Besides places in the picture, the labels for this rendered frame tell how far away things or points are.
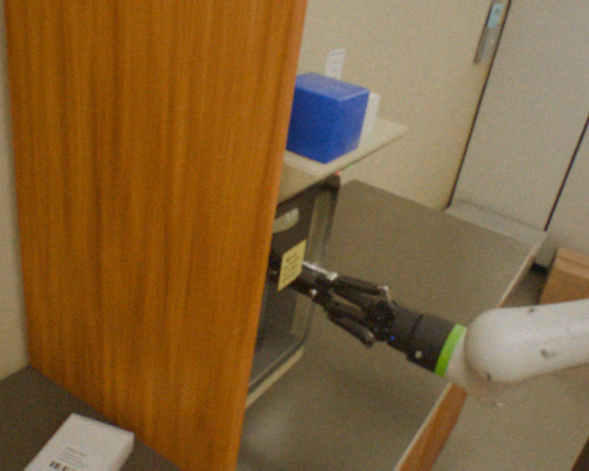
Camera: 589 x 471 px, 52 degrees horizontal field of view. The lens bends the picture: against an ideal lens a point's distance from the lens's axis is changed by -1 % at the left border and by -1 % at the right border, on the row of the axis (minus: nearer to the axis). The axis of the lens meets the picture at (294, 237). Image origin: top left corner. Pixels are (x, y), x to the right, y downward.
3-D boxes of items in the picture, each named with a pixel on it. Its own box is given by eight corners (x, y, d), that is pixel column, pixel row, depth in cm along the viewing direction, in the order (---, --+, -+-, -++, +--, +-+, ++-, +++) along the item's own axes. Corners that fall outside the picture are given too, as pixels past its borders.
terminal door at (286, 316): (217, 420, 107) (241, 223, 89) (304, 340, 131) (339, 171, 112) (220, 422, 107) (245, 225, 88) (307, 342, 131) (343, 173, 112)
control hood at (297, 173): (237, 212, 87) (245, 146, 82) (342, 159, 112) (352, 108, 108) (304, 241, 82) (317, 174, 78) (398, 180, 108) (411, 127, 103)
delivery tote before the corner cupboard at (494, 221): (421, 262, 378) (435, 216, 362) (445, 241, 410) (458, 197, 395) (514, 303, 352) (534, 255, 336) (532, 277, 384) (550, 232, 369)
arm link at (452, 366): (511, 425, 98) (537, 367, 102) (520, 407, 88) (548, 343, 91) (432, 387, 104) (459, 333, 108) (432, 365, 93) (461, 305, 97)
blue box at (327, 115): (264, 142, 85) (273, 79, 80) (301, 129, 93) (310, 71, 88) (325, 165, 81) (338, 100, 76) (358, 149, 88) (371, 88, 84)
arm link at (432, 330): (443, 343, 95) (428, 387, 99) (465, 310, 104) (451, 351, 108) (407, 327, 97) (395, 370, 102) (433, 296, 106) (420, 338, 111)
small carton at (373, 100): (330, 128, 95) (337, 90, 93) (346, 122, 99) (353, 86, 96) (356, 137, 93) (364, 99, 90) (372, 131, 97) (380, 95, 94)
